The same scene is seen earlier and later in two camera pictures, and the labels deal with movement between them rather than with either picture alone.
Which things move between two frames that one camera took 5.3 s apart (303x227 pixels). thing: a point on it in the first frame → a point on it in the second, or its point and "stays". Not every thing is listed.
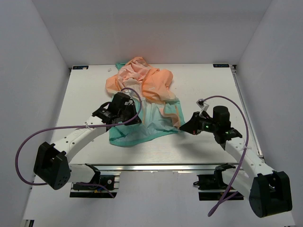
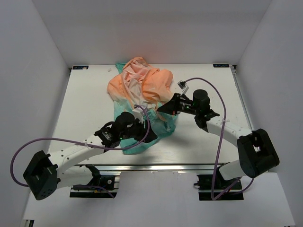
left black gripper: x=131 y=107 → x=142 y=130
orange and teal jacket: x=150 y=90 stays
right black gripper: x=192 y=126 → x=172 y=107
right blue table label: x=221 y=65 stays
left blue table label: x=80 y=67 stays
